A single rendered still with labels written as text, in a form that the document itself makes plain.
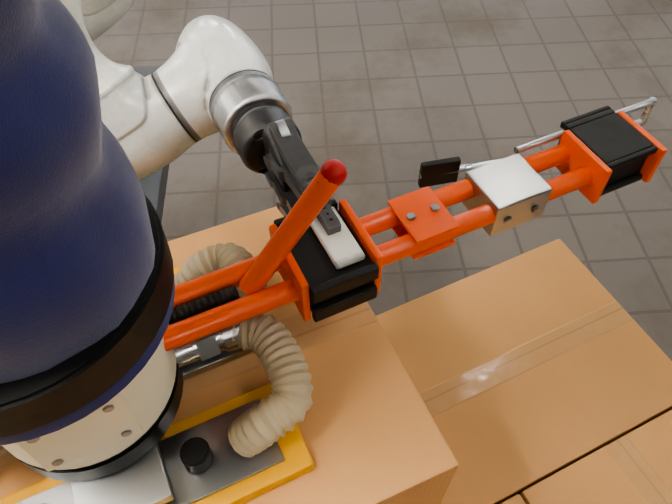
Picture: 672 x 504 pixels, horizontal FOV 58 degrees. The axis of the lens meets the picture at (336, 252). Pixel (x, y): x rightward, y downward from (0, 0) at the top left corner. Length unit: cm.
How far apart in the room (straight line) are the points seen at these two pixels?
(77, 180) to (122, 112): 43
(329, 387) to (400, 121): 186
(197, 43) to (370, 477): 54
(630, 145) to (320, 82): 199
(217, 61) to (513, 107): 194
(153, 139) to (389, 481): 48
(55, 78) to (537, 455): 97
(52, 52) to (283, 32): 261
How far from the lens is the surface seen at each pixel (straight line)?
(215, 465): 63
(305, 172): 61
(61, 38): 36
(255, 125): 70
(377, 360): 69
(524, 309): 127
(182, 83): 79
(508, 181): 67
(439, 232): 61
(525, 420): 115
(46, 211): 35
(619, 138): 75
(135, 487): 61
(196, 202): 218
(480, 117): 252
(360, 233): 59
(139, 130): 79
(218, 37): 81
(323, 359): 69
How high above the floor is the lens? 157
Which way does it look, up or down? 52 degrees down
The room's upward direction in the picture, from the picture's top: straight up
